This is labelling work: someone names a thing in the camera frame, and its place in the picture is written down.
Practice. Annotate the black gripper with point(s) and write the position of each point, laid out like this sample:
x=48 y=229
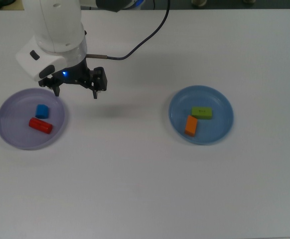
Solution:
x=75 y=74

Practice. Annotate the blue block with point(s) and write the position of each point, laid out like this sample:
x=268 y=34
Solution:
x=42 y=111

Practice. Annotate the red cylinder block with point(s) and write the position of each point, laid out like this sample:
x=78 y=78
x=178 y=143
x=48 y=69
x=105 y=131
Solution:
x=40 y=125

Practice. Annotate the orange block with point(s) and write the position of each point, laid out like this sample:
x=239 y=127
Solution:
x=191 y=125

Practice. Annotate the green block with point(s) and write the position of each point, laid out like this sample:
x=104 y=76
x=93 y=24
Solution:
x=201 y=112

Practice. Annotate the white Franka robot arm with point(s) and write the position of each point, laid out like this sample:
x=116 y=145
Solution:
x=57 y=25

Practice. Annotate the purple plate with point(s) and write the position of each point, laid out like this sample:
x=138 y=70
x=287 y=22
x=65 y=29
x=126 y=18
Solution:
x=18 y=134

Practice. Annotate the wooden board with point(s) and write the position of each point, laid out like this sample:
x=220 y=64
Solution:
x=19 y=7

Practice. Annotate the blue plate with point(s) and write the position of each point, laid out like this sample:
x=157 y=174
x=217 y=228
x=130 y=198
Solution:
x=214 y=129

